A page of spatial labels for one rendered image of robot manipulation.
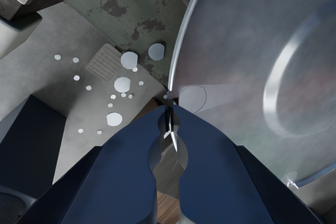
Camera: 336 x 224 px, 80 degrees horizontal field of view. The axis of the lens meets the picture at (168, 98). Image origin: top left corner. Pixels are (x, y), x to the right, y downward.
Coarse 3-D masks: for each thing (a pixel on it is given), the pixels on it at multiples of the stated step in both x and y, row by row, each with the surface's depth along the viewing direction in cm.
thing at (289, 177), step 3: (291, 171) 23; (294, 171) 23; (285, 174) 23; (288, 174) 23; (291, 174) 23; (294, 174) 23; (285, 177) 23; (288, 177) 23; (291, 177) 24; (294, 177) 24; (282, 180) 23; (285, 180) 23; (288, 180) 24; (291, 180) 24
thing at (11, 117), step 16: (32, 96) 84; (16, 112) 75; (32, 112) 77; (48, 112) 86; (0, 128) 73; (16, 128) 66; (32, 128) 72; (48, 128) 79; (0, 144) 57; (16, 144) 62; (32, 144) 67; (48, 144) 73; (0, 160) 54; (16, 160) 58; (32, 160) 62; (48, 160) 68; (0, 176) 51; (16, 176) 54; (32, 176) 58; (48, 176) 63; (16, 192) 52; (32, 192) 55
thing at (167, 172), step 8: (168, 136) 16; (168, 144) 16; (168, 152) 16; (176, 152) 16; (160, 160) 16; (168, 160) 16; (176, 160) 17; (160, 168) 16; (168, 168) 17; (176, 168) 17; (160, 176) 17; (168, 176) 17; (176, 176) 17; (160, 184) 17; (168, 184) 18; (176, 184) 18; (160, 192) 18; (168, 192) 18; (176, 192) 18
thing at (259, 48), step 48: (192, 0) 10; (240, 0) 12; (288, 0) 13; (192, 48) 12; (240, 48) 13; (288, 48) 14; (240, 96) 15; (288, 96) 16; (240, 144) 18; (288, 144) 20
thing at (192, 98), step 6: (186, 90) 13; (192, 90) 14; (198, 90) 14; (180, 96) 14; (186, 96) 14; (192, 96) 14; (198, 96) 14; (204, 96) 14; (180, 102) 14; (186, 102) 14; (192, 102) 14; (198, 102) 14; (204, 102) 14; (186, 108) 14; (192, 108) 14; (198, 108) 14
